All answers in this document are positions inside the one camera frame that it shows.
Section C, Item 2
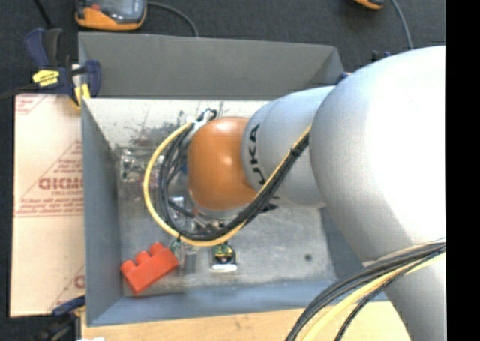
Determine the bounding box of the clear glass thing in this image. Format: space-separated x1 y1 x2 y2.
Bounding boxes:
119 148 152 184

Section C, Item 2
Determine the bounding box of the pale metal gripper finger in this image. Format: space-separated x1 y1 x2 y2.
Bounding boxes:
172 238 188 277
186 246 201 272

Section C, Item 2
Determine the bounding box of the grey metal bin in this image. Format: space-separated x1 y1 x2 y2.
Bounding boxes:
77 31 389 328

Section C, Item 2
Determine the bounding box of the red toy building block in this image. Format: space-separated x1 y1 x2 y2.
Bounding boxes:
119 241 181 295

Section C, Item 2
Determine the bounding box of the brown cardboard board red print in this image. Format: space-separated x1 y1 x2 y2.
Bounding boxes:
9 92 87 318

